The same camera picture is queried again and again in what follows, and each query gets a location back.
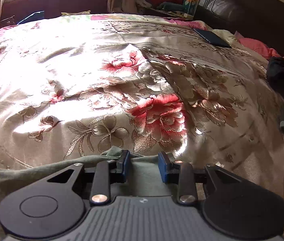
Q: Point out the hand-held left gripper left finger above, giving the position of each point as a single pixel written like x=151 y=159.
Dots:
x=125 y=166

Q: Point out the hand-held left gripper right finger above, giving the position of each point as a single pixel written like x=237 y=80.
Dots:
x=162 y=167

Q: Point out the green pants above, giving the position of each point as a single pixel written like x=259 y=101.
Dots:
x=144 y=178

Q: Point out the floral satin bedspread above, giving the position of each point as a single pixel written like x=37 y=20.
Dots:
x=122 y=80

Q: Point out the black tablet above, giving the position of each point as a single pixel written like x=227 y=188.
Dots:
x=213 y=39

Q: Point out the pink cloth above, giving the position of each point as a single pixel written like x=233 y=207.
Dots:
x=260 y=46

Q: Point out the pile of colourful clothes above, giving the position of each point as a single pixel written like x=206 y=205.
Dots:
x=164 y=2

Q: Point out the blue cloth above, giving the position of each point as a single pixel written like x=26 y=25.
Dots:
x=31 y=18

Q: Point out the maroon window bench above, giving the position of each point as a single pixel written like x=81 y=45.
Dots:
x=56 y=1

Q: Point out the dark brown headboard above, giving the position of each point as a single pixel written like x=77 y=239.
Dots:
x=255 y=10

